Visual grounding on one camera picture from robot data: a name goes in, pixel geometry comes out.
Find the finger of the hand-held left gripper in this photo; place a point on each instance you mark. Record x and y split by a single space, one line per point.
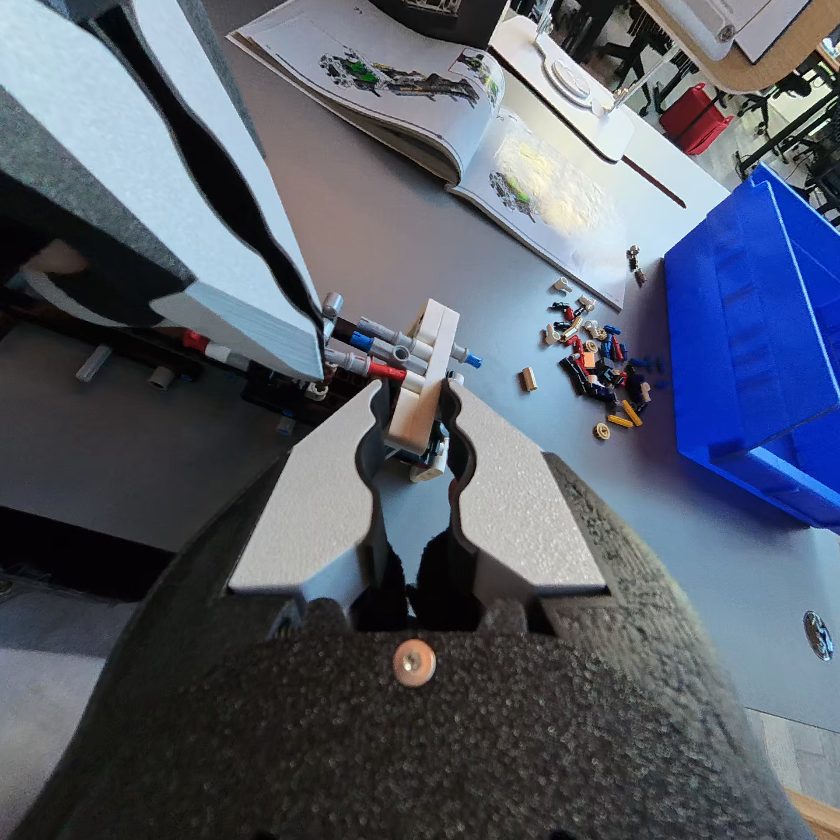
216 85
85 98

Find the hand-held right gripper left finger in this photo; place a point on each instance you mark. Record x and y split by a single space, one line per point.
302 518

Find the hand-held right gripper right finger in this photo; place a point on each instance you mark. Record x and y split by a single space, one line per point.
525 518

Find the black and white lego truck model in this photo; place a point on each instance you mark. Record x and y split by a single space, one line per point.
430 348

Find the tan lego connector piece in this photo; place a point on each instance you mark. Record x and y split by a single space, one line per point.
528 380

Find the pile of small lego pieces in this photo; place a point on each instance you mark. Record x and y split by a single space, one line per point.
581 379

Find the open lego instruction booklet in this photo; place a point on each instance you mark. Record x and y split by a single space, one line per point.
407 111

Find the black lego set box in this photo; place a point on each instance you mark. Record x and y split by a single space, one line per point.
446 19

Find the blue plastic bin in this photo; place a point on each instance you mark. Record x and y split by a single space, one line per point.
735 367

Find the white lamp base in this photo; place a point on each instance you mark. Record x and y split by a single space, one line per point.
610 134

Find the red container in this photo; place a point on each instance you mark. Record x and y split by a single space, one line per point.
695 118

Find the black office chair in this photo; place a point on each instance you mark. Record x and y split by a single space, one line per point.
778 111

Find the wood-edged table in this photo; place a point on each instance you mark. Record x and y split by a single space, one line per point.
748 75

